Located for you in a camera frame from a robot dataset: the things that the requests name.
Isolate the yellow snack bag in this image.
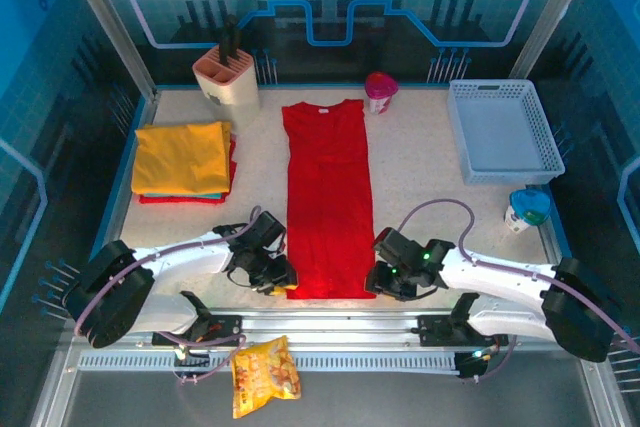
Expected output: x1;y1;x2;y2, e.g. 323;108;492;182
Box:
231;335;303;419

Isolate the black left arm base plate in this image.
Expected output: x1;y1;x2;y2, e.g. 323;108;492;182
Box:
151;313;244;348

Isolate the slotted grey cable duct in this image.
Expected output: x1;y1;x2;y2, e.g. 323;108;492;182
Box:
77;350;464;374

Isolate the folded yellow t-shirt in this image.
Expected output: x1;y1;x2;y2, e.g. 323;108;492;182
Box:
131;120;234;197

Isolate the aluminium frame post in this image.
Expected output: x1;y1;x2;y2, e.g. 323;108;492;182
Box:
507;0;604;81
54;0;162;101

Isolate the folded teal t-shirt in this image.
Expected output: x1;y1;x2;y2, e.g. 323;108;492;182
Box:
143;190;222;200

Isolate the black knife handle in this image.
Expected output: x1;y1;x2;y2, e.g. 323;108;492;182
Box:
218;14;244;71

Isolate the pink lidded cup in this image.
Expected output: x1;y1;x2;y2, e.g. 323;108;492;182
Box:
363;71;400;116

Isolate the aluminium mounting rail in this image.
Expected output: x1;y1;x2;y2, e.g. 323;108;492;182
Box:
64;306;596;348

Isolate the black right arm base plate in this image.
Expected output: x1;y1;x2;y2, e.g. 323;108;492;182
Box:
417;314;509;348

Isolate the pale blue plastic basket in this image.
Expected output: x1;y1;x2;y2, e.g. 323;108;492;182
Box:
446;79;567;187

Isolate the blue lidded cup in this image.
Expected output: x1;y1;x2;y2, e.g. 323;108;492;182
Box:
503;186;553;234

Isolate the pink and cream knife block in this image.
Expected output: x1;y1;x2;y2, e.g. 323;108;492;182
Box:
192;44;263;128

